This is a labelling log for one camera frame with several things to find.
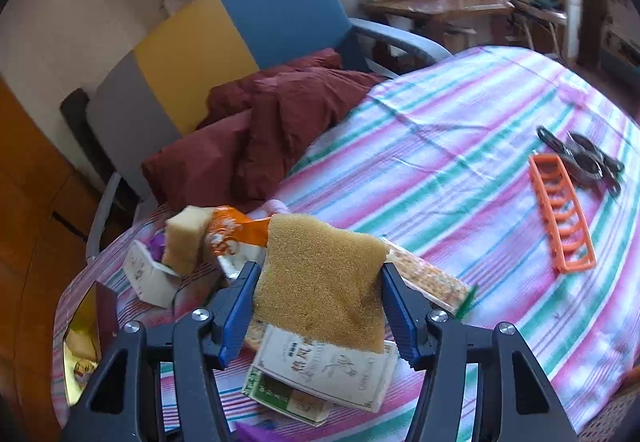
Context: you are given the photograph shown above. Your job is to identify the white tall carton box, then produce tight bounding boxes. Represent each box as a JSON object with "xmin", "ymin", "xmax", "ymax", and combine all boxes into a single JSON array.
[{"xmin": 253, "ymin": 326, "xmax": 399, "ymax": 413}]

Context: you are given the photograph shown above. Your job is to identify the white hand cream box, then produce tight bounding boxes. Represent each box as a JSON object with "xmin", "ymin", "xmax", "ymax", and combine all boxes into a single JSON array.
[{"xmin": 122, "ymin": 240, "xmax": 181, "ymax": 309}]

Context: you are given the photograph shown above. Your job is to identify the large brown sponge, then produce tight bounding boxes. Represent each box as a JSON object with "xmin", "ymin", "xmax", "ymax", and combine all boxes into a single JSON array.
[{"xmin": 254, "ymin": 214, "xmax": 387, "ymax": 353}]

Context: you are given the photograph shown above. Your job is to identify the cracker packet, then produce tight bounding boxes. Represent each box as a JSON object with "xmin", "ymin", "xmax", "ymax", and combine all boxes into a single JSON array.
[{"xmin": 383, "ymin": 238, "xmax": 476, "ymax": 318}]

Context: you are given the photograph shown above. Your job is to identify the orange snack bag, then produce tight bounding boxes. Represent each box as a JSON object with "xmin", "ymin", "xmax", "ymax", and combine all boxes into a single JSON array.
[{"xmin": 203, "ymin": 207, "xmax": 270, "ymax": 280}]

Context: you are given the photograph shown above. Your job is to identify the small green box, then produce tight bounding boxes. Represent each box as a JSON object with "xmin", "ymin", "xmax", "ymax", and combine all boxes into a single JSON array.
[{"xmin": 242, "ymin": 366, "xmax": 333, "ymax": 427}]

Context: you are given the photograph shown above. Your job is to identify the yellow sponge near jacket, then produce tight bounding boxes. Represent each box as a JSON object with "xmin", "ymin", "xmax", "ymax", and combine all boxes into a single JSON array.
[{"xmin": 162, "ymin": 206, "xmax": 214, "ymax": 276}]

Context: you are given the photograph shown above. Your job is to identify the purple packet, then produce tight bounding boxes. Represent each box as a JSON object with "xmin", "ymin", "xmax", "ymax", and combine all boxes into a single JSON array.
[{"xmin": 148, "ymin": 229, "xmax": 166, "ymax": 262}]

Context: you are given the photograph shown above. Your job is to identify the gold tin storage box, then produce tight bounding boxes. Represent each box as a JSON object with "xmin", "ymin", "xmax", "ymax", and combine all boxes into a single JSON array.
[{"xmin": 63, "ymin": 281, "xmax": 118, "ymax": 406}]

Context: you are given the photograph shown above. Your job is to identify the dark red jacket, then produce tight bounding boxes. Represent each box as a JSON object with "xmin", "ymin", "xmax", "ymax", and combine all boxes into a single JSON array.
[{"xmin": 142, "ymin": 48, "xmax": 384, "ymax": 211}]

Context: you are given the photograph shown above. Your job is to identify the striped tablecloth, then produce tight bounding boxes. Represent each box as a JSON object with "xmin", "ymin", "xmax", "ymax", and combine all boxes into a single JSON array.
[{"xmin": 51, "ymin": 46, "xmax": 639, "ymax": 441}]

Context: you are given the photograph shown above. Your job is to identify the orange plastic rack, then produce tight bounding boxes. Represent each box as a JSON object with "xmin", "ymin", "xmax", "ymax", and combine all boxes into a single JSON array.
[{"xmin": 528, "ymin": 153, "xmax": 597, "ymax": 274}]

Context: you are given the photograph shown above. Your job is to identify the wooden wardrobe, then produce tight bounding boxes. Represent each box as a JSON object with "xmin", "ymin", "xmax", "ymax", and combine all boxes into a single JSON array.
[{"xmin": 1, "ymin": 86, "xmax": 96, "ymax": 441}]

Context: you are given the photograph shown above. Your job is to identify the black scissors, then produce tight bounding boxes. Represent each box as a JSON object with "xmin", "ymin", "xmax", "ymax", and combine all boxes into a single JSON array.
[{"xmin": 536, "ymin": 125, "xmax": 625, "ymax": 197}]

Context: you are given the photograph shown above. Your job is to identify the tricolour armchair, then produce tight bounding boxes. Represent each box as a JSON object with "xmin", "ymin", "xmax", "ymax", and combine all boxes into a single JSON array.
[{"xmin": 61, "ymin": 0, "xmax": 450, "ymax": 261}]

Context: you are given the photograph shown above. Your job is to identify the wooden side table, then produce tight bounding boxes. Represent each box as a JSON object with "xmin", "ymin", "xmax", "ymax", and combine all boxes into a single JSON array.
[{"xmin": 360, "ymin": 0, "xmax": 513, "ymax": 54}]

